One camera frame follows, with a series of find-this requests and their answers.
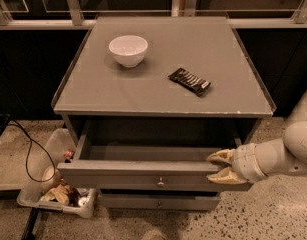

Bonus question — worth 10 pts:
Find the black snack bar wrapper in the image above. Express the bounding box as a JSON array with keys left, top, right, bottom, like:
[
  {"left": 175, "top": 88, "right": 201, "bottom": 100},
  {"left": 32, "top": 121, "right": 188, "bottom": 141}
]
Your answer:
[{"left": 168, "top": 68, "right": 211, "bottom": 97}]

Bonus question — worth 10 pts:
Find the grey drawer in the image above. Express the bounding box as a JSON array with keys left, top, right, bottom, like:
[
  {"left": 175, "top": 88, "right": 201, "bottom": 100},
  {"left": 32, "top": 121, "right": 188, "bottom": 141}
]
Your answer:
[
  {"left": 58, "top": 118, "right": 251, "bottom": 193},
  {"left": 99, "top": 194, "right": 220, "bottom": 211}
]

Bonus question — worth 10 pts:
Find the small red topped bottle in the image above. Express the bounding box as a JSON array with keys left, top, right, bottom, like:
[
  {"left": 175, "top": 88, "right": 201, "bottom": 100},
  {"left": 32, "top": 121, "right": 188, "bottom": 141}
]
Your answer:
[{"left": 64, "top": 149, "right": 75, "bottom": 163}]

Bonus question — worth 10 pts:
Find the clear plastic bin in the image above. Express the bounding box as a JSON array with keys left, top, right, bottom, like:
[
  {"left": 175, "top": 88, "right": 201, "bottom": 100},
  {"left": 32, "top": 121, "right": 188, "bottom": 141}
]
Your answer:
[{"left": 17, "top": 128, "right": 97, "bottom": 218}]

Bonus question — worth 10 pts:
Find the white ceramic bowl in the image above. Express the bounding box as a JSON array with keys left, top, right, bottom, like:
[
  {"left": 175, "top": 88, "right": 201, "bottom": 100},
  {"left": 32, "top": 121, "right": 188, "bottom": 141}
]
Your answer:
[{"left": 109, "top": 35, "right": 148, "bottom": 68}]

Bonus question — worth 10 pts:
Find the white cup in bin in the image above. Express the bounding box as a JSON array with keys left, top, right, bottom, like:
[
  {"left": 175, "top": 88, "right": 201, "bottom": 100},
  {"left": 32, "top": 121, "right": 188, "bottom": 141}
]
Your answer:
[{"left": 42, "top": 166, "right": 61, "bottom": 191}]

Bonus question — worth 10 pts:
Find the yellow crumpled snack bag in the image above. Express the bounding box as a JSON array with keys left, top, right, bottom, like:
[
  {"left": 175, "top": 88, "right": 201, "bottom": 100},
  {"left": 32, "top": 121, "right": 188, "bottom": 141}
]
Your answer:
[{"left": 41, "top": 185, "right": 79, "bottom": 205}]

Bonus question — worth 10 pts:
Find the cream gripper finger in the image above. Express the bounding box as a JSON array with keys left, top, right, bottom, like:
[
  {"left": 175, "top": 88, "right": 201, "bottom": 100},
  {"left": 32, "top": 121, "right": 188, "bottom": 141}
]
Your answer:
[
  {"left": 207, "top": 149, "right": 235, "bottom": 165},
  {"left": 207, "top": 167, "right": 246, "bottom": 185}
]

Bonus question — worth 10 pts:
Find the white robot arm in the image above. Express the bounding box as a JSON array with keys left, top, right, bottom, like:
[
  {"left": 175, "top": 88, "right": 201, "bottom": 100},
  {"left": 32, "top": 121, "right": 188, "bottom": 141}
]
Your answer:
[{"left": 207, "top": 90, "right": 307, "bottom": 185}]

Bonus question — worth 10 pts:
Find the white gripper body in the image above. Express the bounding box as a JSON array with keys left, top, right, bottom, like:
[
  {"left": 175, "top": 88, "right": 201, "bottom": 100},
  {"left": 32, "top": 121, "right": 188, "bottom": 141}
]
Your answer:
[{"left": 232, "top": 143, "right": 267, "bottom": 183}]

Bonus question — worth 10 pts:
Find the metal railing frame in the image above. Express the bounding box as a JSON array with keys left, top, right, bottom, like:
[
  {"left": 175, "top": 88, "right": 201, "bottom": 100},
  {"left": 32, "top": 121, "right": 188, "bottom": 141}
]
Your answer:
[{"left": 0, "top": 0, "right": 307, "bottom": 29}]

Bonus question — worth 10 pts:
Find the black cable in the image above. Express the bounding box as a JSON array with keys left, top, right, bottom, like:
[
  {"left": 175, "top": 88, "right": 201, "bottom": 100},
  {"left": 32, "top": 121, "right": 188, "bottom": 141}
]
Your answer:
[{"left": 0, "top": 107, "right": 57, "bottom": 183}]

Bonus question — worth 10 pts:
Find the grey bottom drawer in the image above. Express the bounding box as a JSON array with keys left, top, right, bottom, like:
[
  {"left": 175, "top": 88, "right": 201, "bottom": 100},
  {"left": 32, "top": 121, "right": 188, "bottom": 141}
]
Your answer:
[{"left": 99, "top": 194, "right": 220, "bottom": 211}]

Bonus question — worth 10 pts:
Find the grey top drawer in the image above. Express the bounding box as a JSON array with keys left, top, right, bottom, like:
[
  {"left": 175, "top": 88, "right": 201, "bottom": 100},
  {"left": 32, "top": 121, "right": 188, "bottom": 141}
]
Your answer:
[{"left": 58, "top": 118, "right": 251, "bottom": 193}]

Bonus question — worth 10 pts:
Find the grey drawer cabinet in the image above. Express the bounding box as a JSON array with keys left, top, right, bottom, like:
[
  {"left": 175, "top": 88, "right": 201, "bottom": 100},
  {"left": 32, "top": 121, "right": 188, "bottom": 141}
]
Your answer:
[{"left": 52, "top": 17, "right": 275, "bottom": 196}]

